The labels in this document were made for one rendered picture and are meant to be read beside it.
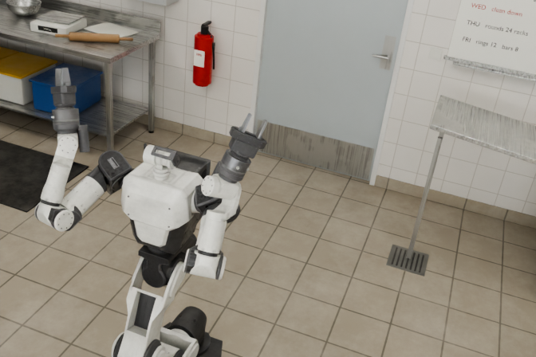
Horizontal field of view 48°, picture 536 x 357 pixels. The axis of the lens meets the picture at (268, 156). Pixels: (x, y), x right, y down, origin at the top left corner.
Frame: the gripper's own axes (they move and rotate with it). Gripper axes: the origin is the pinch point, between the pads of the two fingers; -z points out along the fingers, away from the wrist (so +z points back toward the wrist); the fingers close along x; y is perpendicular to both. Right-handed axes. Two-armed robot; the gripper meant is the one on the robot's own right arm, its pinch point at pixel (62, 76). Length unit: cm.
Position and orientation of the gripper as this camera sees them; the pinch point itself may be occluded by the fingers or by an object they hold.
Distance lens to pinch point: 220.6
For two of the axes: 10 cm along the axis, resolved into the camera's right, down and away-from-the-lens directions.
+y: -7.6, 1.1, -6.4
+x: 6.4, 0.5, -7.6
